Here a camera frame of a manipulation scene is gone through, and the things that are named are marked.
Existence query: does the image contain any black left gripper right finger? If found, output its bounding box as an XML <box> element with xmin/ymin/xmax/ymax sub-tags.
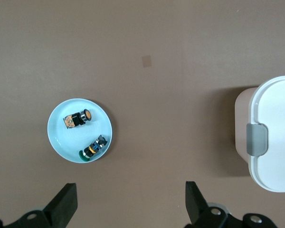
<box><xmin>184</xmin><ymin>181</ymin><xmax>276</xmax><ymax>228</ymax></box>

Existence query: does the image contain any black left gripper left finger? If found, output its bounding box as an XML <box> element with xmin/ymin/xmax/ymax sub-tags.
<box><xmin>0</xmin><ymin>182</ymin><xmax>78</xmax><ymax>228</ymax></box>

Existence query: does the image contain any orange push-button switch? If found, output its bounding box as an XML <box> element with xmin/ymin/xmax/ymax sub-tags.
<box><xmin>63</xmin><ymin>108</ymin><xmax>93</xmax><ymax>130</ymax></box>

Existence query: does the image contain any white lidded storage box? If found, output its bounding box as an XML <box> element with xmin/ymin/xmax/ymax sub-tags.
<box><xmin>234</xmin><ymin>74</ymin><xmax>285</xmax><ymax>193</ymax></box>

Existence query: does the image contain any light blue round plate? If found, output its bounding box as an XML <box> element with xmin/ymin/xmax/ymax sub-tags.
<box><xmin>47</xmin><ymin>98</ymin><xmax>114</xmax><ymax>164</ymax></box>

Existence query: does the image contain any brown tape patch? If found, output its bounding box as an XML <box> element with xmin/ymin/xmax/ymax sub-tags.
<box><xmin>141</xmin><ymin>55</ymin><xmax>153</xmax><ymax>68</ymax></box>

